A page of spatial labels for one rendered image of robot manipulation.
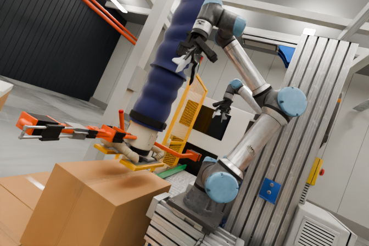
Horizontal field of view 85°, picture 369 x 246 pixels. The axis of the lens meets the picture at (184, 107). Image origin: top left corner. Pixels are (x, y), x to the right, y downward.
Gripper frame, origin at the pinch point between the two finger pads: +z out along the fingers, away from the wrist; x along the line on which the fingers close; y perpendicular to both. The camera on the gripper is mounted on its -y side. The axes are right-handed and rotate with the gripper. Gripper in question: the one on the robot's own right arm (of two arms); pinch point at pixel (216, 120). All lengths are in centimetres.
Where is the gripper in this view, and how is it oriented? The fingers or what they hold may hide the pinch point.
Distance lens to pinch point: 170.4
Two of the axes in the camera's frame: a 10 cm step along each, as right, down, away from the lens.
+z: -3.9, 9.2, -0.6
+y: 7.1, 2.6, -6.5
